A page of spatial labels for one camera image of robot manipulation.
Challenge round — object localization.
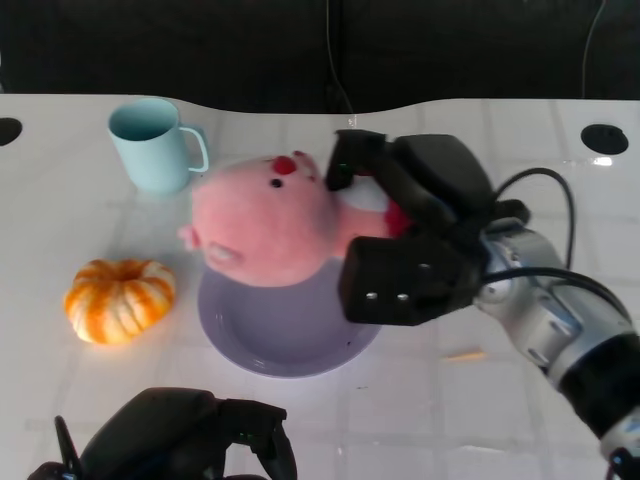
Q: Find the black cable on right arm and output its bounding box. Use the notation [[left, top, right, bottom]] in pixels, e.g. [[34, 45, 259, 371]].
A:
[[492, 167, 640, 324]]

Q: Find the black table cable grommet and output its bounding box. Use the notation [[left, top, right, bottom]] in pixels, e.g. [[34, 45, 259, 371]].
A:
[[580, 123, 630, 154], [0, 117, 24, 147]]

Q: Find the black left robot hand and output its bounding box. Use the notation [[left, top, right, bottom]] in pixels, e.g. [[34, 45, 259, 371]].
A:
[[78, 387, 298, 480]]

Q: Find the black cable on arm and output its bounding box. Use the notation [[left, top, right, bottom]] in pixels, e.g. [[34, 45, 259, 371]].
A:
[[492, 167, 640, 324], [53, 414, 82, 474]]

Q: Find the orange white striped pumpkin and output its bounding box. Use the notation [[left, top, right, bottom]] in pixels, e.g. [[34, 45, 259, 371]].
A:
[[63, 258, 177, 345]]

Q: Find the thin grey hanging cable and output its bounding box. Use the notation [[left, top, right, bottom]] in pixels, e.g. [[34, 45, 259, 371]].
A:
[[323, 0, 355, 115], [580, 0, 609, 99]]

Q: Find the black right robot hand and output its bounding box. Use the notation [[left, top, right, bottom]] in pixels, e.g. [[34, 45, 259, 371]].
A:
[[324, 128, 532, 327]]

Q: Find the lavender round plate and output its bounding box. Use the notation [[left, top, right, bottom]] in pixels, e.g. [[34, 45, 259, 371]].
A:
[[197, 254, 381, 380]]

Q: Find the light blue mug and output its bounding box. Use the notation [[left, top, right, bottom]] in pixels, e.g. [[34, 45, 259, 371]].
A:
[[107, 97, 210, 195]]

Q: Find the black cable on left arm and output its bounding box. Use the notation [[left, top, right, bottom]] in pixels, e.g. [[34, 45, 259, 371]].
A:
[[53, 414, 82, 474]]

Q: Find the pink plush doll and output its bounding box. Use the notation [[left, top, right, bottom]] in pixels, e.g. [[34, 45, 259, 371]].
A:
[[177, 149, 417, 288]]

